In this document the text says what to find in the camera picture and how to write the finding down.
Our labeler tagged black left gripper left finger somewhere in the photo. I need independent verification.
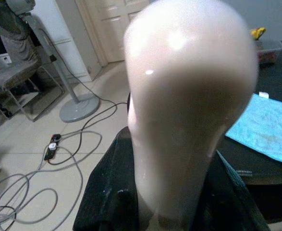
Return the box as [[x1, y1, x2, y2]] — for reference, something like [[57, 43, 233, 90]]
[[73, 127, 144, 231]]

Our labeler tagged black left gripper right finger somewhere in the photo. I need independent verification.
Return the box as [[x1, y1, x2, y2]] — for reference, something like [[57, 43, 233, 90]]
[[179, 149, 271, 231]]

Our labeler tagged broom with white handle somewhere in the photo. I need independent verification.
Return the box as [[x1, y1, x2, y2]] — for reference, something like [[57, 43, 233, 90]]
[[123, 0, 259, 231]]

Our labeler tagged black floor power strip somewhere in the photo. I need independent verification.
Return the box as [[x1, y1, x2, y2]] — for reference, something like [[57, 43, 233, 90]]
[[44, 134, 62, 161]]

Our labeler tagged light blue towel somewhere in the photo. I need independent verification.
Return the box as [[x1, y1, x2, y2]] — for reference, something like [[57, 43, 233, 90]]
[[224, 92, 282, 166]]

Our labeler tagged clear plastic container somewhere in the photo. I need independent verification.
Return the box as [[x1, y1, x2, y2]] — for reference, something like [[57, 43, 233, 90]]
[[255, 39, 282, 64]]

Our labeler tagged white panelled door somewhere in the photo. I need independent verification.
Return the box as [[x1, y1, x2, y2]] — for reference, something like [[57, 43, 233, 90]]
[[74, 0, 151, 64]]

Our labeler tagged yellow toy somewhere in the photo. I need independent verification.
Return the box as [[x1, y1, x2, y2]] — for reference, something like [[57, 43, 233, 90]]
[[250, 26, 268, 40]]

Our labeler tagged grey hanging garment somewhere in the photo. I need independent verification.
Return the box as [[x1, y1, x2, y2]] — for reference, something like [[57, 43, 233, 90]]
[[0, 0, 39, 73]]

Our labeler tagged grey coiled cable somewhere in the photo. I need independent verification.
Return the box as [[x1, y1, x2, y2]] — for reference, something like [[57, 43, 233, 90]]
[[0, 131, 103, 231]]

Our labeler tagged black floor cable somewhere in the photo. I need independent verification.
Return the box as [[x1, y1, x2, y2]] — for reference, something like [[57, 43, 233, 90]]
[[48, 102, 129, 167]]

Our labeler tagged grey pedestal fan stand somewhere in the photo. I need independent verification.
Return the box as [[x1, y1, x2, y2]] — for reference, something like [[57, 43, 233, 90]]
[[38, 27, 100, 123]]

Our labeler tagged grey metal frame chair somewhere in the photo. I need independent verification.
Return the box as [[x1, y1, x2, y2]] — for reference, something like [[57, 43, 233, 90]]
[[0, 57, 66, 122]]

